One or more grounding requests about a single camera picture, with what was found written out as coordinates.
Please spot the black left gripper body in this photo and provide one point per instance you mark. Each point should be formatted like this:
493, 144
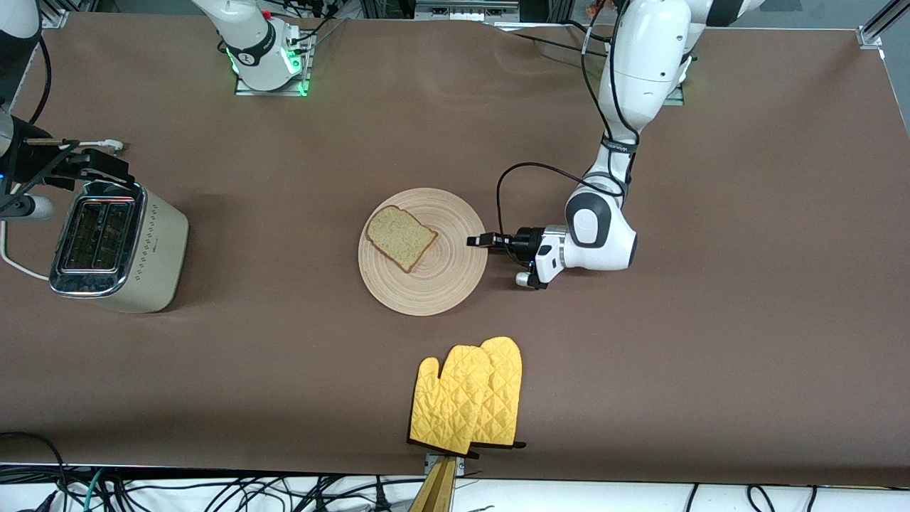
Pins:
527, 242

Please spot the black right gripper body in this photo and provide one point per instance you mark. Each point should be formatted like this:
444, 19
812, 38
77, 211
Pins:
34, 161

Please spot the round wooden plate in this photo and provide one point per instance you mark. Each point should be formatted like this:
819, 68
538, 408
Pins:
434, 284

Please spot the brown bread slice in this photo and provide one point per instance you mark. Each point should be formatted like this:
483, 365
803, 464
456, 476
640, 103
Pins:
398, 236

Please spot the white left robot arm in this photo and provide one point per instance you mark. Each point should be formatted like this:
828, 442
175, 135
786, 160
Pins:
640, 64

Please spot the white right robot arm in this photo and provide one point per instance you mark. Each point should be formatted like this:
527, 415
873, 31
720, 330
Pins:
256, 43

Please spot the cream and chrome toaster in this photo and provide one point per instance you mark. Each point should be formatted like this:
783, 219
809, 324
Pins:
142, 249

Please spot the white power plug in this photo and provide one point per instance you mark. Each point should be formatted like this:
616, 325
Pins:
106, 146

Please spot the brown table cover sheet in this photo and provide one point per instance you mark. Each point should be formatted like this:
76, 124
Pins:
455, 142

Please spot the yellow quilted oven mitt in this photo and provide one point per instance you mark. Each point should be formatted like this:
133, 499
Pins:
448, 405
505, 384

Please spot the orange background object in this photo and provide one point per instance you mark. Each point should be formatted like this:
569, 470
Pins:
601, 7

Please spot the aluminium frame profile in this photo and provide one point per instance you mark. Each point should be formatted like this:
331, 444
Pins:
67, 11
878, 25

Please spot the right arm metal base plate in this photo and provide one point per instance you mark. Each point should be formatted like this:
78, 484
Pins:
274, 91

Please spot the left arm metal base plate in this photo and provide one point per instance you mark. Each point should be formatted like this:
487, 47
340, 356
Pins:
677, 96

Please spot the small metal bracket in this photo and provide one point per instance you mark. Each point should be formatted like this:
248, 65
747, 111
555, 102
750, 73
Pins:
461, 466

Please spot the grey metal frame box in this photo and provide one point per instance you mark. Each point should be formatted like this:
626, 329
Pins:
466, 8

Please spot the yellow wooden post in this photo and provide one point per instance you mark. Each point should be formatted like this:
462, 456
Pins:
437, 491

